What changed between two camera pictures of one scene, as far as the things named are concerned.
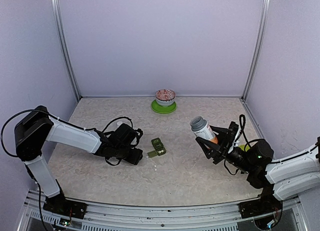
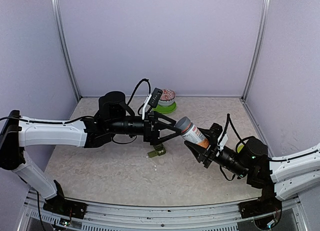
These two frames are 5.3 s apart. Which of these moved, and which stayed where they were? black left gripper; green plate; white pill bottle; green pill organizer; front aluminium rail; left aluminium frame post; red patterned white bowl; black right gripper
Moved: black left gripper; white pill bottle; black right gripper
Stayed: front aluminium rail; green plate; red patterned white bowl; left aluminium frame post; green pill organizer
